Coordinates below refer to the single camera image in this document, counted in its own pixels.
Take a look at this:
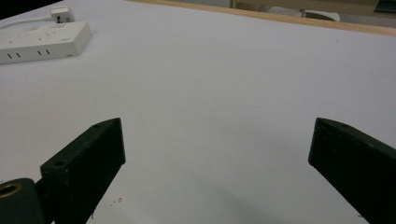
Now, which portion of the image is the white power strip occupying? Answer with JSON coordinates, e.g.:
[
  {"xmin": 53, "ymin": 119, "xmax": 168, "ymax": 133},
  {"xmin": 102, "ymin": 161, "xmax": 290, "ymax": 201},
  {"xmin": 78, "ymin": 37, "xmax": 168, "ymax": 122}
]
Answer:
[{"xmin": 0, "ymin": 21, "xmax": 93, "ymax": 65}]

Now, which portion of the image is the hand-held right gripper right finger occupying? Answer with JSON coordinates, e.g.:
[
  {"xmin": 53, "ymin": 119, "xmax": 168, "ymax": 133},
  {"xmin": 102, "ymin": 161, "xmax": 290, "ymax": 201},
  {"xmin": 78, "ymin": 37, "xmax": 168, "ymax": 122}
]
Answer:
[{"xmin": 307, "ymin": 117, "xmax": 396, "ymax": 224}]

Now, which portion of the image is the white plug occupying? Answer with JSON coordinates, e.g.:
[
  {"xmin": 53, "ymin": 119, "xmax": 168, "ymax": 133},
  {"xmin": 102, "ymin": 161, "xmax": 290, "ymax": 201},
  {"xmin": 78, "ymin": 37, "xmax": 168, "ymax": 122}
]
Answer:
[{"xmin": 49, "ymin": 6, "xmax": 77, "ymax": 24}]

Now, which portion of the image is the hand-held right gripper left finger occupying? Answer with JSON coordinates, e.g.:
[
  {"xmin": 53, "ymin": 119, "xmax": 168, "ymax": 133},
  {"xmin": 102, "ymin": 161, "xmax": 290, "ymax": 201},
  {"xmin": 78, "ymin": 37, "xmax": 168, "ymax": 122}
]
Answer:
[{"xmin": 39, "ymin": 117, "xmax": 127, "ymax": 224}]

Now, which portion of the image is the white object behind table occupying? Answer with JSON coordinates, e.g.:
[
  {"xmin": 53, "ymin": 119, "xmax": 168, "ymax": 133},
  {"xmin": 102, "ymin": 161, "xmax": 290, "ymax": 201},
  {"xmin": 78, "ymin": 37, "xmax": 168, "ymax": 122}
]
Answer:
[{"xmin": 267, "ymin": 6, "xmax": 342, "ymax": 22}]

